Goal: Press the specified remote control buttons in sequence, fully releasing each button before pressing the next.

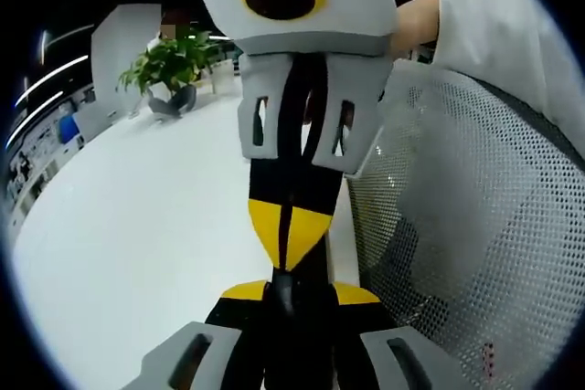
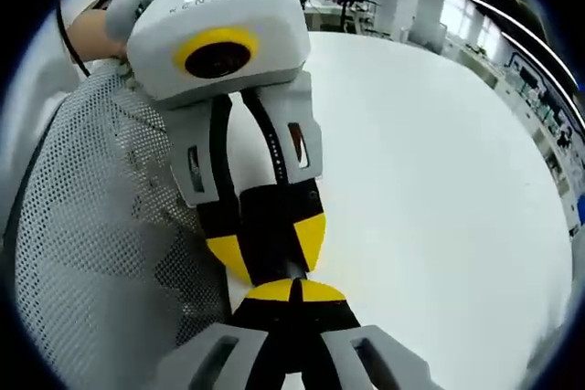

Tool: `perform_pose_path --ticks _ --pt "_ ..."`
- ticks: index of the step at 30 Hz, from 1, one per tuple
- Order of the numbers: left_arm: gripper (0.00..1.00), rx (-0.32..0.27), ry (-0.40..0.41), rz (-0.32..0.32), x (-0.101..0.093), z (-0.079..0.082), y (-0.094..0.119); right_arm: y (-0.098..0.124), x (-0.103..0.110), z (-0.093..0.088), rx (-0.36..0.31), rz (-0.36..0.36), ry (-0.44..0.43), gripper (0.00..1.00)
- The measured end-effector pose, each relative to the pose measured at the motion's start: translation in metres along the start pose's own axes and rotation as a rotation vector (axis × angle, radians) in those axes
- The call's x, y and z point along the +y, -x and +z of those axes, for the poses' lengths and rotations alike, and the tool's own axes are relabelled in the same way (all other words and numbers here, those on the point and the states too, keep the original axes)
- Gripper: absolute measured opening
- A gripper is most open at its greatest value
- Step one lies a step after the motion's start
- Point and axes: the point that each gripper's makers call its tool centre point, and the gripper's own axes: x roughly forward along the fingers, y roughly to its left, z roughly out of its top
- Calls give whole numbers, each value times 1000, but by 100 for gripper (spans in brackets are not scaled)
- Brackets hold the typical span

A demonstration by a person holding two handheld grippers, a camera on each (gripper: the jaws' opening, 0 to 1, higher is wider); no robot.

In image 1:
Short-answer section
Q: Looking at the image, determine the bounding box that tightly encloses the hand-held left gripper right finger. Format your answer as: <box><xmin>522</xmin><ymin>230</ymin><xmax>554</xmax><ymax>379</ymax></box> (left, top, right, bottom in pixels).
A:
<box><xmin>329</xmin><ymin>281</ymin><xmax>440</xmax><ymax>390</ymax></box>

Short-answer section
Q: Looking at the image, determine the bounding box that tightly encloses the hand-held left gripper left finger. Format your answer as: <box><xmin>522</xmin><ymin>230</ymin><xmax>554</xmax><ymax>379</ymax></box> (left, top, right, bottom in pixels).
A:
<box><xmin>122</xmin><ymin>279</ymin><xmax>276</xmax><ymax>390</ymax></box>

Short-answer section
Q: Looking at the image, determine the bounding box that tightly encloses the black remote control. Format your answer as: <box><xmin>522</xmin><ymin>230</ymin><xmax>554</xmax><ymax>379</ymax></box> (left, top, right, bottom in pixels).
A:
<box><xmin>266</xmin><ymin>233</ymin><xmax>340</xmax><ymax>390</ymax></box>

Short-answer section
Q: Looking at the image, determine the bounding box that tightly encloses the dark plant pot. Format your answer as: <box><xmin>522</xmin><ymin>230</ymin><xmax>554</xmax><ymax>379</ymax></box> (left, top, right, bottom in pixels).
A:
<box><xmin>144</xmin><ymin>82</ymin><xmax>198</xmax><ymax>118</ymax></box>

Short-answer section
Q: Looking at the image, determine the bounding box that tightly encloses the person's white shirt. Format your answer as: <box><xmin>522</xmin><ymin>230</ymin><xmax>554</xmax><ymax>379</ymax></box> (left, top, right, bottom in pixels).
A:
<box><xmin>409</xmin><ymin>0</ymin><xmax>585</xmax><ymax>147</ymax></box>

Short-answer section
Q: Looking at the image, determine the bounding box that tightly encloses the green potted plant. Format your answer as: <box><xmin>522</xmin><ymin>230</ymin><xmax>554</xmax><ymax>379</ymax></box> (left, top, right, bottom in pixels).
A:
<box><xmin>117</xmin><ymin>26</ymin><xmax>221</xmax><ymax>95</ymax></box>

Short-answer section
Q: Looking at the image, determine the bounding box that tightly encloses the white mesh basket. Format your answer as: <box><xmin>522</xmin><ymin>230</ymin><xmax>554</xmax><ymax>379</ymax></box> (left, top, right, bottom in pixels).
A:
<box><xmin>345</xmin><ymin>64</ymin><xmax>585</xmax><ymax>385</ymax></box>

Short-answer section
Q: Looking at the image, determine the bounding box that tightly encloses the white square column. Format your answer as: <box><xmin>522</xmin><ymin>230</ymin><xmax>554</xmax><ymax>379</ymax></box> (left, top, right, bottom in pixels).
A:
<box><xmin>90</xmin><ymin>2</ymin><xmax>165</xmax><ymax>122</ymax></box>

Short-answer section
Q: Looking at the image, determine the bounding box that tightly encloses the blue barrel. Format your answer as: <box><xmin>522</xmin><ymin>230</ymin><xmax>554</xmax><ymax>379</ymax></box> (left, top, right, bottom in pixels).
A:
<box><xmin>57</xmin><ymin>114</ymin><xmax>80</xmax><ymax>145</ymax></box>

